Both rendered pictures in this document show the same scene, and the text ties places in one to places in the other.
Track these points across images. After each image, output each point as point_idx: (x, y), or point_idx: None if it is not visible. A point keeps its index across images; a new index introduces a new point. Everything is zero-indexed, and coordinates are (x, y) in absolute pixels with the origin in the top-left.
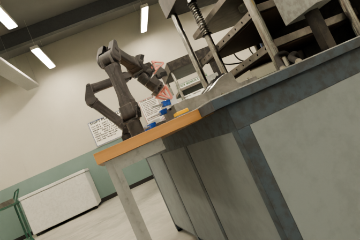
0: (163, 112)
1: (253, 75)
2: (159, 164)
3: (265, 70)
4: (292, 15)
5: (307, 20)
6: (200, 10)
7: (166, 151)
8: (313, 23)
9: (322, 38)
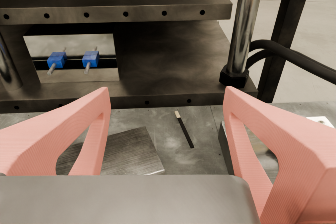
0: None
1: (115, 46)
2: None
3: (118, 34)
4: None
5: None
6: None
7: None
8: (300, 4)
9: (293, 32)
